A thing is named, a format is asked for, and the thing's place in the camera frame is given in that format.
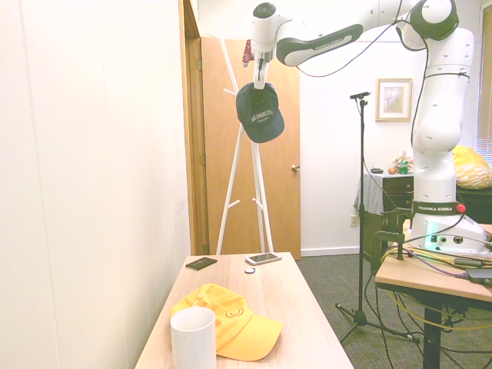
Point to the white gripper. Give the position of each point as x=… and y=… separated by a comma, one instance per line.
x=262, y=77

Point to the navy blue baseball cap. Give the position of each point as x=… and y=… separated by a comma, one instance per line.
x=259, y=119

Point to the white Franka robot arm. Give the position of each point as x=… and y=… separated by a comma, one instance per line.
x=434, y=134

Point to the yellow baseball cap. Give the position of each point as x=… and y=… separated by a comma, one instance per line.
x=238, y=323

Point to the brass door knob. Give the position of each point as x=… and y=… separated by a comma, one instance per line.
x=295, y=168

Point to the wooden door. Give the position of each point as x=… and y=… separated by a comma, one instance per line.
x=284, y=192

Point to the white coat rack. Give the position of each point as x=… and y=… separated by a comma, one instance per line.
x=230, y=192

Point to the black small bowl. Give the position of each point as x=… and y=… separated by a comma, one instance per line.
x=376, y=170

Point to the black tripod stand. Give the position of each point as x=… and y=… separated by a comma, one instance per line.
x=361, y=192

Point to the grey cloth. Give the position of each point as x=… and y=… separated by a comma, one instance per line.
x=371, y=192

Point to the orange fruit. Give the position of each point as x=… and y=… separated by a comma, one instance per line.
x=391, y=170

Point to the dark wood cabinet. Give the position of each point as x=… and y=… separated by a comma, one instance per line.
x=396, y=192

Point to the white smartphone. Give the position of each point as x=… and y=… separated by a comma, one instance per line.
x=263, y=258

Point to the black wallet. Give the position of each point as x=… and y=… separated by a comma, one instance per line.
x=201, y=263

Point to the dark metal C-clamp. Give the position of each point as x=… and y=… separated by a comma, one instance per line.
x=392, y=223

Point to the window blinds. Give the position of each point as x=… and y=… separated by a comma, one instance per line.
x=485, y=96

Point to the yellow patterned cushion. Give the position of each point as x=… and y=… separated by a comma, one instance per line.
x=473, y=169

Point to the red round knob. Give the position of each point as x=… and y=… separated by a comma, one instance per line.
x=461, y=208

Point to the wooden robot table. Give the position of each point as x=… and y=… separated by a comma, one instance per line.
x=415, y=280

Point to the white mug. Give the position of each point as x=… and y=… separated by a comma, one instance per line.
x=192, y=342

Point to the black box device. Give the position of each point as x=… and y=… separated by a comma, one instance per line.
x=479, y=275

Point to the wooden door frame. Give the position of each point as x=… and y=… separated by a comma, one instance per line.
x=192, y=153

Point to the black stereo camera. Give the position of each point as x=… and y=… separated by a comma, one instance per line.
x=360, y=95

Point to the framed wall picture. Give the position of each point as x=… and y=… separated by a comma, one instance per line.
x=393, y=100

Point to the white wall outlet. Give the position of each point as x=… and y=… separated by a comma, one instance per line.
x=354, y=221

